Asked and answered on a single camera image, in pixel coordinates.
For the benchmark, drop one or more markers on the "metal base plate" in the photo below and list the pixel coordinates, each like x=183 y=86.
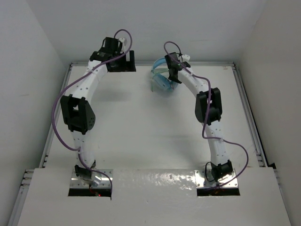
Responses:
x=97 y=180
x=203 y=182

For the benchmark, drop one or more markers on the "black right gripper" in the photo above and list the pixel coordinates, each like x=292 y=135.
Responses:
x=175 y=79

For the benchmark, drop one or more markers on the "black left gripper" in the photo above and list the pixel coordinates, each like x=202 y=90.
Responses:
x=127 y=66

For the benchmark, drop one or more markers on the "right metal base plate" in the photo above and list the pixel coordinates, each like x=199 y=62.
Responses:
x=203 y=182

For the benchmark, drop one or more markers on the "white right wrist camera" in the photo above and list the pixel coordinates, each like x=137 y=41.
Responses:
x=184 y=57

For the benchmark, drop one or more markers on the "light blue headphones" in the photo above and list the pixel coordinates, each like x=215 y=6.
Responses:
x=158 y=79

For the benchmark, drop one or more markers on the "white front cover board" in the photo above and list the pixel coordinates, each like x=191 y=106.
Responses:
x=154 y=198

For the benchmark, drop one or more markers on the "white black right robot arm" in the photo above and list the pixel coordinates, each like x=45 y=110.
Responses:
x=208 y=111

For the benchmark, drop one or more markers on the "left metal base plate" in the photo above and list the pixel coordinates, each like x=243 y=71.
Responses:
x=97 y=180

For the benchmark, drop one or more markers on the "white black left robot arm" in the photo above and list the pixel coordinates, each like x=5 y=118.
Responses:
x=76 y=108

